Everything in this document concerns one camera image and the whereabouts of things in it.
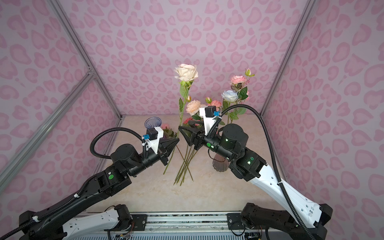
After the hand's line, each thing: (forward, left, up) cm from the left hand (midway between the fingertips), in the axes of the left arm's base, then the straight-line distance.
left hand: (177, 137), depth 57 cm
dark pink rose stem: (+16, -2, -40) cm, 43 cm away
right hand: (+1, -3, +6) cm, 6 cm away
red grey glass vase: (+5, -20, -33) cm, 40 cm away
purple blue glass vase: (+27, +19, -21) cm, 40 cm away
